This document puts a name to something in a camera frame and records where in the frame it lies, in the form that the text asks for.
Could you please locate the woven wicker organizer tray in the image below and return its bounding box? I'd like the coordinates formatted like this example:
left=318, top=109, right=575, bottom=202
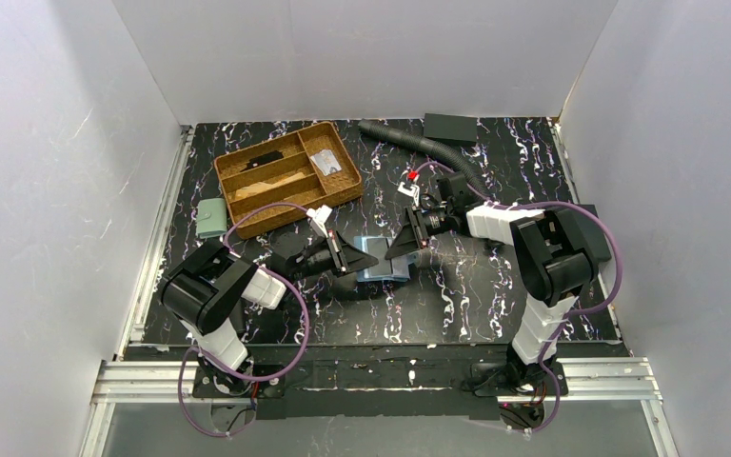
left=213, top=121, right=364, bottom=239

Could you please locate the black item in tray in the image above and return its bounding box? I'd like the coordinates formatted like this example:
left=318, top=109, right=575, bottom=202
left=243, top=149, right=284, bottom=171

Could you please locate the light blue card holder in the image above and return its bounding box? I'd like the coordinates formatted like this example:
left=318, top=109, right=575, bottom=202
left=353, top=236, right=418, bottom=283

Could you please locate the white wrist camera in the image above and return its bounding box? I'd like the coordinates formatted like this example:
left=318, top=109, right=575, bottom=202
left=306, top=205, right=332, bottom=238
left=398, top=170, right=421, bottom=208

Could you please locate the white card in tray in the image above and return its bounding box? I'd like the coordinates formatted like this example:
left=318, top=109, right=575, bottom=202
left=309, top=149, right=343, bottom=176

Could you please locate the black box right side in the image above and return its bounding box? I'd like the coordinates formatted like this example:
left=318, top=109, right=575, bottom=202
left=575, top=204, right=612, bottom=265

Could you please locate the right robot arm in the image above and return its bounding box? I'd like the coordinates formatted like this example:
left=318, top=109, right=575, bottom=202
left=385, top=173, right=611, bottom=386

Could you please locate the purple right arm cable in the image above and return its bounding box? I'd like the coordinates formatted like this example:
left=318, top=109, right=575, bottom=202
left=412, top=160, right=625, bottom=436

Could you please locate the black flat box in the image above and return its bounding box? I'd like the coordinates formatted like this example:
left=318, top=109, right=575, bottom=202
left=424, top=113, right=478, bottom=147

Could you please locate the wooden utensil in tray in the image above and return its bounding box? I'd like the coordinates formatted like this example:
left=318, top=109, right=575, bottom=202
left=233, top=172, right=305, bottom=200

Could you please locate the green small wallet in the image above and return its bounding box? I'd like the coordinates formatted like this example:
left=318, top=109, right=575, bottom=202
left=195, top=198, right=228, bottom=239

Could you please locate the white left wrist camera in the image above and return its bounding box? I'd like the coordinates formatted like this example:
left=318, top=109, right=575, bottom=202
left=306, top=205, right=332, bottom=238

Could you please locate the black corrugated hose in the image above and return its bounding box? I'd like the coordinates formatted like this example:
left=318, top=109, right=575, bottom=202
left=358, top=119, right=493, bottom=203

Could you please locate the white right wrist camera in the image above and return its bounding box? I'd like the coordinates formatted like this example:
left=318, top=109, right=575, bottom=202
left=398, top=170, right=421, bottom=208

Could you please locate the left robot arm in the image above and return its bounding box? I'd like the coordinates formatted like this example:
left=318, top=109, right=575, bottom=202
left=159, top=230, right=379, bottom=372

